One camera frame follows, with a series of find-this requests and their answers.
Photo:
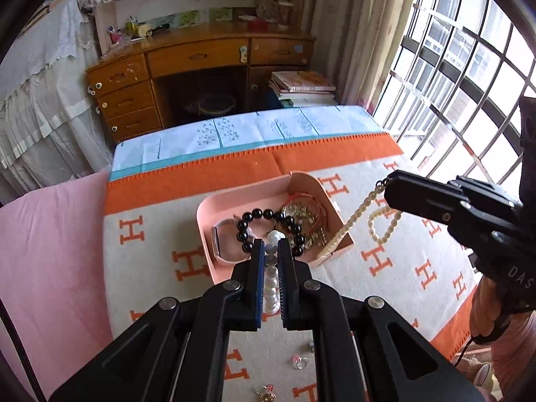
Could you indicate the light blue patterned sheet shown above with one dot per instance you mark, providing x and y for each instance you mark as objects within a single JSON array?
[{"x": 243, "y": 134}]

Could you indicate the pink plastic tray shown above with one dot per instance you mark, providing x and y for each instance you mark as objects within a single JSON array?
[{"x": 301, "y": 182}]

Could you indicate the yellow cup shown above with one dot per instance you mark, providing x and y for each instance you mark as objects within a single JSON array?
[{"x": 136, "y": 28}]

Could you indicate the gold rhinestone hair comb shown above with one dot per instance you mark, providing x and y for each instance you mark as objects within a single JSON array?
[{"x": 301, "y": 214}]

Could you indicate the wooden desk with drawers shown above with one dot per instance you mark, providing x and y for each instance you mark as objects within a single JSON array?
[{"x": 197, "y": 56}]

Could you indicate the pink wristwatch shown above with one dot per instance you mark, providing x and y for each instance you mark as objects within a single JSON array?
[{"x": 216, "y": 243}]

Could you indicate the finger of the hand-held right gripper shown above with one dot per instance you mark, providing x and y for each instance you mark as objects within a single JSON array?
[
  {"x": 418, "y": 186},
  {"x": 418, "y": 208}
]

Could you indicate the person's pink clothing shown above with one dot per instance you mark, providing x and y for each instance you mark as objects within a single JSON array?
[{"x": 515, "y": 356}]

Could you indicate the small red box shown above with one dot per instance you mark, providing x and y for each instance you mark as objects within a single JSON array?
[{"x": 256, "y": 24}]

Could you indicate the white lace cover cloth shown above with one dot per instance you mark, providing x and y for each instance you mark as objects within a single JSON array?
[{"x": 42, "y": 92}]

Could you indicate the person's right hand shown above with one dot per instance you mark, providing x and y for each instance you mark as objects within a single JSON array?
[{"x": 485, "y": 314}]

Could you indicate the glass jars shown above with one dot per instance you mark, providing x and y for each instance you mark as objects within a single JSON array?
[{"x": 274, "y": 10}]

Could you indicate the orange patterned blanket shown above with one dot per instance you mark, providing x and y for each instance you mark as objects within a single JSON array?
[{"x": 159, "y": 201}]

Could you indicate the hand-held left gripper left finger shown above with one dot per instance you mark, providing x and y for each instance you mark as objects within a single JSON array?
[{"x": 256, "y": 289}]

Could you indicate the barred window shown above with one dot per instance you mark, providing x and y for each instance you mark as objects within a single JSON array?
[{"x": 460, "y": 71}]

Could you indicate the beige curtain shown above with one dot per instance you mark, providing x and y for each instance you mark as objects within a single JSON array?
[{"x": 356, "y": 29}]

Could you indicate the pen cup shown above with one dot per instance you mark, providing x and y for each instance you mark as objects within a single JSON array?
[{"x": 114, "y": 35}]

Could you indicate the stack of large books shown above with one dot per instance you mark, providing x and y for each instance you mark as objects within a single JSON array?
[{"x": 301, "y": 86}]

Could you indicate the black flashlight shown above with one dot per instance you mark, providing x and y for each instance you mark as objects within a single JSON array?
[{"x": 159, "y": 29}]

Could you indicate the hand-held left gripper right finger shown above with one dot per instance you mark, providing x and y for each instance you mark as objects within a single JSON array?
[{"x": 287, "y": 289}]

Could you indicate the beige slipper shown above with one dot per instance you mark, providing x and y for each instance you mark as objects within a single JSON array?
[{"x": 477, "y": 370}]

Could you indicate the pink bed sheet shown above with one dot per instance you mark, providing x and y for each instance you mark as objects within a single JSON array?
[{"x": 50, "y": 259}]

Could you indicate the round bin under desk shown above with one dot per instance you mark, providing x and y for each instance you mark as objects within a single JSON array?
[{"x": 216, "y": 105}]

